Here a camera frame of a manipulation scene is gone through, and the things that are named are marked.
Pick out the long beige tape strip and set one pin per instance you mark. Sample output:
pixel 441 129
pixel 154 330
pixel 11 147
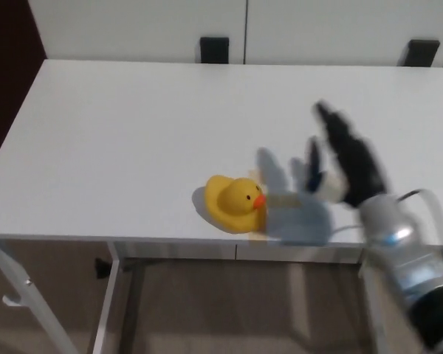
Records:
pixel 257 239

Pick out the black table bracket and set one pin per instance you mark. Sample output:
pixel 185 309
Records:
pixel 214 49
pixel 422 53

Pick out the white desk leg with hook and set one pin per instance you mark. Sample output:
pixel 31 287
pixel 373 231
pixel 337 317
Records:
pixel 40 309

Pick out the yellow rubber duck toy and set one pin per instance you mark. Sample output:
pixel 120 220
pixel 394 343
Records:
pixel 232 199

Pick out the dark red wall panel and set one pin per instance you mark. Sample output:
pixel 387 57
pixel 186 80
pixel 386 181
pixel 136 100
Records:
pixel 7 66

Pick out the white hook on desk leg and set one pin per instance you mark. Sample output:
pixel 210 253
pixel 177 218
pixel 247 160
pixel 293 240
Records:
pixel 13 300

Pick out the black right table bracket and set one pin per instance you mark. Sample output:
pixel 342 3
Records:
pixel 422 53

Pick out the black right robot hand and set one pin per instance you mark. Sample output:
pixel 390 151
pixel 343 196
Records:
pixel 358 166

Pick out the white slanted desk leg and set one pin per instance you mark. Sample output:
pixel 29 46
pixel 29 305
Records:
pixel 109 295

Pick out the small black floor object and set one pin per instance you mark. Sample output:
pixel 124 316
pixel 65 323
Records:
pixel 102 269

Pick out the black left table bracket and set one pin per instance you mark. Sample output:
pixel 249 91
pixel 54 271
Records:
pixel 214 49

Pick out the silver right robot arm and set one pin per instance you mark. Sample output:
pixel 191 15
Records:
pixel 406 250

